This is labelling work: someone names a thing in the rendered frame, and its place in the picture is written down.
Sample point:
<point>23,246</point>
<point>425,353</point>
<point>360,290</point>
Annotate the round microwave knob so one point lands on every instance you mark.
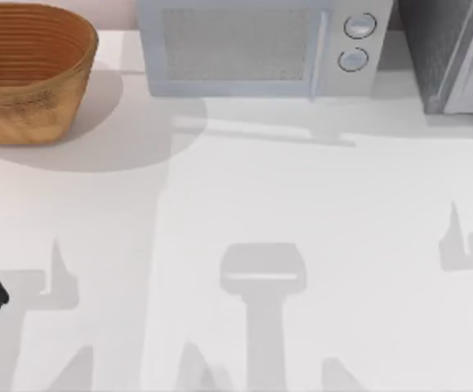
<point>353,59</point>
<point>359,25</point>

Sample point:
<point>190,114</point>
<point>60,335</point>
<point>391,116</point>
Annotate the brown woven basket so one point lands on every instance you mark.
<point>28,102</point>

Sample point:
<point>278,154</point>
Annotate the pale microwave oven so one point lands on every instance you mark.
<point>379,53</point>

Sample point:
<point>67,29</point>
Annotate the microwave door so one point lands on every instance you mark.
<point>236,45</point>

